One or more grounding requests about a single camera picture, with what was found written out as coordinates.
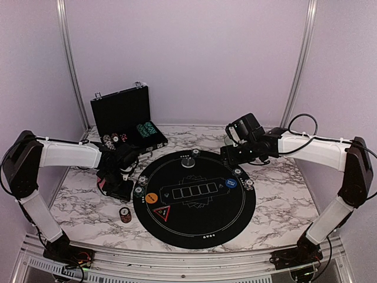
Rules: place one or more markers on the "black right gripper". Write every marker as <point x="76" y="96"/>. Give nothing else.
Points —
<point x="227" y="157"/>

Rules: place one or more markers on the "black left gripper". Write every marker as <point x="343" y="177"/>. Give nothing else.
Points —
<point x="124" y="194"/>

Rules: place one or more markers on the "green 50 chip stack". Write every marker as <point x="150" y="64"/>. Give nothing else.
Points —
<point x="138" y="192"/>

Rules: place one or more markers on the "blue small blind button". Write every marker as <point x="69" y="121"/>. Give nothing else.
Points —
<point x="231" y="183"/>

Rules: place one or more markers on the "orange big blind button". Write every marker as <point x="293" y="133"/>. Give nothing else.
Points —
<point x="151" y="198"/>

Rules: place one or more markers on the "red triangular all-in marker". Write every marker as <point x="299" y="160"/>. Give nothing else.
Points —
<point x="163" y="212"/>

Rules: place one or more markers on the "clear acrylic dealer button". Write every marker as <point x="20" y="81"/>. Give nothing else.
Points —
<point x="188" y="162"/>

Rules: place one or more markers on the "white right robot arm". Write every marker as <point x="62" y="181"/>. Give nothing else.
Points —
<point x="338" y="171"/>

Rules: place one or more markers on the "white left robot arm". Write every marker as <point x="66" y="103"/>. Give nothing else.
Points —
<point x="24" y="159"/>

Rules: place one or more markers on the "red playing card deck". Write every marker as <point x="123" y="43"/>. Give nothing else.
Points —
<point x="100" y="183"/>

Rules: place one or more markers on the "green glass bowl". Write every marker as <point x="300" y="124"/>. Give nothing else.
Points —
<point x="228" y="141"/>

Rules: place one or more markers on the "brown red chip stack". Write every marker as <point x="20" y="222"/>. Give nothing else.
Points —
<point x="125" y="215"/>

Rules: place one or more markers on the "brown 100 chip stack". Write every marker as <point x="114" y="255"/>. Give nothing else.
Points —
<point x="115" y="138"/>

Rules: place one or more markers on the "green chip row left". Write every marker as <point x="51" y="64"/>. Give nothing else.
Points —
<point x="142" y="131"/>

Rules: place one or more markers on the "green chip row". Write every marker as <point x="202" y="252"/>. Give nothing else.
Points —
<point x="142" y="131"/>
<point x="150" y="128"/>

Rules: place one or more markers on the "black poker chip case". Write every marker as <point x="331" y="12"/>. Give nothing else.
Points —
<point x="121" y="112"/>

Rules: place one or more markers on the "green chip row right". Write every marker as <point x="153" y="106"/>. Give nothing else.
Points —
<point x="150" y="128"/>

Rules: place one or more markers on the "round black poker mat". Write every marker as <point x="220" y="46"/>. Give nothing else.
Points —
<point x="204" y="212"/>

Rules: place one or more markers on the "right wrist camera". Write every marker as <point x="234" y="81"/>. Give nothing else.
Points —
<point x="247" y="128"/>

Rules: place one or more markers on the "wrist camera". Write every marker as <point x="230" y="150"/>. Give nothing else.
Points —
<point x="247" y="128"/>
<point x="122" y="160"/>

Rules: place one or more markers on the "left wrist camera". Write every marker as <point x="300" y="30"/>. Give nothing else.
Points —
<point x="122" y="160"/>

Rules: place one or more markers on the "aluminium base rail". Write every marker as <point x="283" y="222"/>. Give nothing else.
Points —
<point x="125" y="265"/>

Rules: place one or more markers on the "right aluminium frame post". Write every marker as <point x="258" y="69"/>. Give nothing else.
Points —
<point x="303" y="55"/>

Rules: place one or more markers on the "aluminium frame post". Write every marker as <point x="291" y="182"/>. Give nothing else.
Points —
<point x="303" y="55"/>
<point x="63" y="25"/>

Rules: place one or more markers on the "left aluminium frame post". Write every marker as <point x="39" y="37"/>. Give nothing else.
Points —
<point x="63" y="25"/>

